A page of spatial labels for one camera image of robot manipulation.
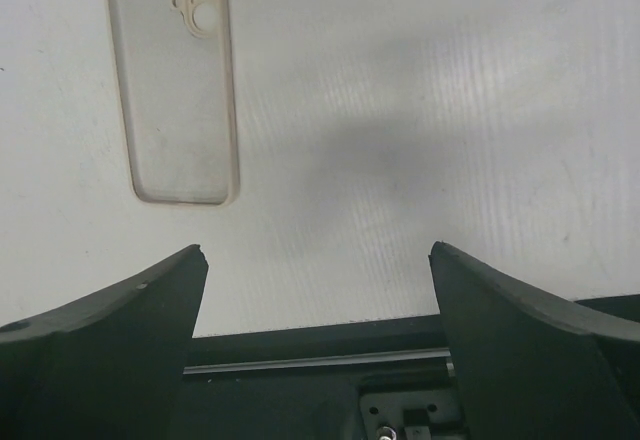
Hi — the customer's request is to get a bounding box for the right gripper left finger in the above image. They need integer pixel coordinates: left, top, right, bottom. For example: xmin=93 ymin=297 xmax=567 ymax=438
xmin=1 ymin=245 xmax=208 ymax=439

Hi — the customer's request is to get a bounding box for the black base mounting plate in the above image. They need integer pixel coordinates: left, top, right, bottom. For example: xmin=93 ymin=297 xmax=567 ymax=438
xmin=169 ymin=295 xmax=639 ymax=439

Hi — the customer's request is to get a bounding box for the aluminium front rail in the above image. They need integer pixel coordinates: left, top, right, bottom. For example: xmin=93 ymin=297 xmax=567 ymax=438
xmin=183 ymin=349 xmax=450 ymax=376

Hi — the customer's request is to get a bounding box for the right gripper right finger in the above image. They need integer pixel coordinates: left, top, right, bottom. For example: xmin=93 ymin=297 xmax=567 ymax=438
xmin=429 ymin=242 xmax=639 ymax=439

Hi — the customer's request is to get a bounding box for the beige phone with ring holder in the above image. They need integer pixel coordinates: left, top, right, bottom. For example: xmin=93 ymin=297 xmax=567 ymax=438
xmin=107 ymin=0 xmax=240 ymax=206

